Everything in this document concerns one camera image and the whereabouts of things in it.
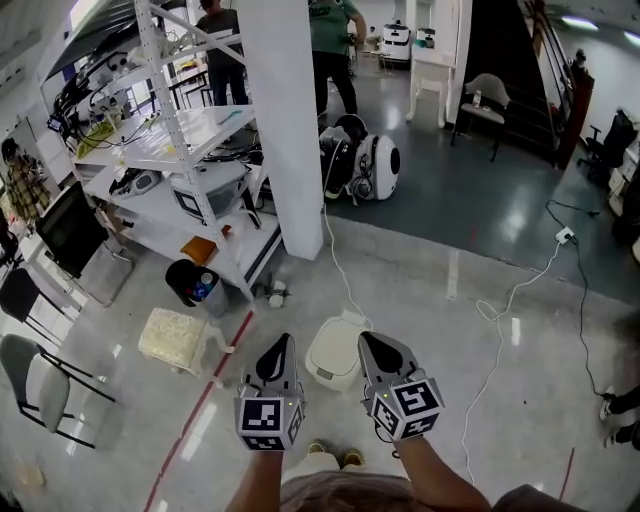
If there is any white power cable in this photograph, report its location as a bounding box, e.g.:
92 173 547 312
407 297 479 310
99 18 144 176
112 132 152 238
321 202 374 327
459 239 567 487

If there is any white service robot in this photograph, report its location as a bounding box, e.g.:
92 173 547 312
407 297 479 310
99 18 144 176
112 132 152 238
381 19 414 69

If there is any grey armchair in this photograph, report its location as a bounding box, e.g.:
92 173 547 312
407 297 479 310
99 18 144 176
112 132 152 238
449 73 512 164

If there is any red floor tape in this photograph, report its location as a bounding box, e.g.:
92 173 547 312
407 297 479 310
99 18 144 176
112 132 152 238
558 446 577 502

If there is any yellow-green cloth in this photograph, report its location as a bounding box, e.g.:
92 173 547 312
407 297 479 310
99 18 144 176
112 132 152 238
74 119 124 159

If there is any black vehicle shell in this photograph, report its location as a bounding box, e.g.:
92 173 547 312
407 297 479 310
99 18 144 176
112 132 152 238
47 19 151 101

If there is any black padded chair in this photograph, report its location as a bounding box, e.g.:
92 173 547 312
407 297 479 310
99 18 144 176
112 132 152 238
0 267 82 347

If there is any white desk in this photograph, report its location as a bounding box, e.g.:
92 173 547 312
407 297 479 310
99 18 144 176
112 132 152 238
19 233 87 312

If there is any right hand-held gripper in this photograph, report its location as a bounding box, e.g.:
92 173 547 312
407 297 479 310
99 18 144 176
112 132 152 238
357 331 446 444

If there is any dark staircase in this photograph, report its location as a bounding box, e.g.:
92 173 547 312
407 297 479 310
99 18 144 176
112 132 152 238
462 0 562 167

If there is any wooden newel post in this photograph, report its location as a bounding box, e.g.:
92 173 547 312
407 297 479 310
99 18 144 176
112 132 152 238
553 48 597 172

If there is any black office chair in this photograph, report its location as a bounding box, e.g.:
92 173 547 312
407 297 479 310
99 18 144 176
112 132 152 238
577 109 640 187
0 209 22 267

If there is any person's right forearm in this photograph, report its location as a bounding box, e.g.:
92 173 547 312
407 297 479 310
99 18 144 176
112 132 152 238
397 434 492 512

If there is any white square pillar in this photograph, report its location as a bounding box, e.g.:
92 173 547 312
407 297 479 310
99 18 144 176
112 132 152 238
234 0 327 262

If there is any cream ornate stool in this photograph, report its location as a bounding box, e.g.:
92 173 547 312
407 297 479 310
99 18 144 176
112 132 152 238
137 306 237 377

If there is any white cabinet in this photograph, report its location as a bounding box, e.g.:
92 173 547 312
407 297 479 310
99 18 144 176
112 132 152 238
606 159 640 217

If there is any white ornate table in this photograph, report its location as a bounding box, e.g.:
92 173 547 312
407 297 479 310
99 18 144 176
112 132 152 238
406 47 459 129

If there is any black chrome-frame chair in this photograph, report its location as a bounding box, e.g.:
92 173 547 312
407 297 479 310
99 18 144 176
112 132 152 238
36 181 137 307

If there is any white metal shelf rack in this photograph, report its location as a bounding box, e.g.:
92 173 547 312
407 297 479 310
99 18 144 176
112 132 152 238
38 0 284 302

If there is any white boxy device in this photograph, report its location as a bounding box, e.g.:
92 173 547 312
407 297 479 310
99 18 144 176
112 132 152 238
169 162 252 222

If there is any grey bin with black bag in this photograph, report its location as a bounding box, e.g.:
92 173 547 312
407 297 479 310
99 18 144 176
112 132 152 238
164 258 232 319

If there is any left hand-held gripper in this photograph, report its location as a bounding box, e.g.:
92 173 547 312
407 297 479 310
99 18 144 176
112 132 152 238
234 333 306 452

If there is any grey padded chair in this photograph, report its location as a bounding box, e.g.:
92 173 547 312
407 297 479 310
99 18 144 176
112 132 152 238
0 333 119 450

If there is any person's brown shirt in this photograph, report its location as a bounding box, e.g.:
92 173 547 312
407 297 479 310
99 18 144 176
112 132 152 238
278 472 414 512

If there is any person's left forearm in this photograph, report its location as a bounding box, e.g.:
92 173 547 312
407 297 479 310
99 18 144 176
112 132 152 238
243 447 287 512

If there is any white plastic trash bin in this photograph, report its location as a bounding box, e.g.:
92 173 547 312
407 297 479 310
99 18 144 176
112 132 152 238
304 308 374 394

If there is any orange cushion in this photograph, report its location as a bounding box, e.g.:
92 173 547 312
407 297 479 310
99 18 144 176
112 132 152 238
179 235 220 267

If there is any black power cable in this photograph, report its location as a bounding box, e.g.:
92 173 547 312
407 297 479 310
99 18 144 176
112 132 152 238
544 199 617 399

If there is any white round robot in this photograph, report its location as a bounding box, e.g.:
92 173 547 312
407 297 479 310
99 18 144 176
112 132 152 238
318 113 402 207

